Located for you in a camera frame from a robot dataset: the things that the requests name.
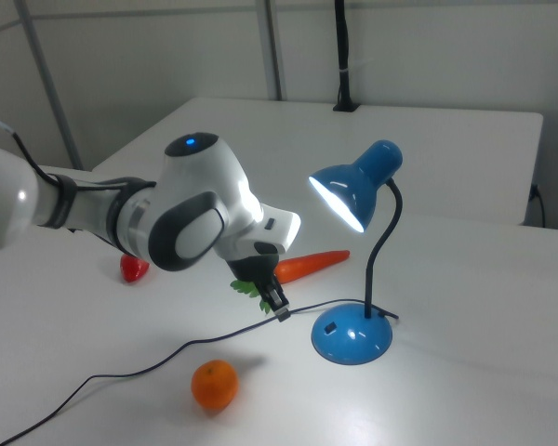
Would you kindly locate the black pole with base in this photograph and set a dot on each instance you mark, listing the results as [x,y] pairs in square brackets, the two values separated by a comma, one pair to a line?
[343,56]

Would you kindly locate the blue desk lamp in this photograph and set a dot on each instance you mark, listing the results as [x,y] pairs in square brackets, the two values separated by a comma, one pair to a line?
[353,186]

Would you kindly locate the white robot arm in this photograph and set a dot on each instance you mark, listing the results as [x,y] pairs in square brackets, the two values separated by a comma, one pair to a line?
[200,204]

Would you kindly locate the orange toy mandarin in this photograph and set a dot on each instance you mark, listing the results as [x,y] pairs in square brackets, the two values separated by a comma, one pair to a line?
[214,383]

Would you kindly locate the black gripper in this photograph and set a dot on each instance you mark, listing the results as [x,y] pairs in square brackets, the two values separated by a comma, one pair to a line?
[251,267]

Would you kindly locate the white background table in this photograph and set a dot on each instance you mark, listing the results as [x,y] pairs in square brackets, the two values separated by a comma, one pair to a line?
[446,153]

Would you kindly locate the orange toy carrot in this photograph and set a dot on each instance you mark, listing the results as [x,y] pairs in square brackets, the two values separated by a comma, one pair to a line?
[311,265]

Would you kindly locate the grey metal frame post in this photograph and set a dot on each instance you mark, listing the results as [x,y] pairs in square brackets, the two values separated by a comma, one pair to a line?
[273,51]
[51,93]

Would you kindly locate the red toy strawberry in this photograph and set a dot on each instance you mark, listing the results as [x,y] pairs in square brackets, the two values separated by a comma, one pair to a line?
[132,271]

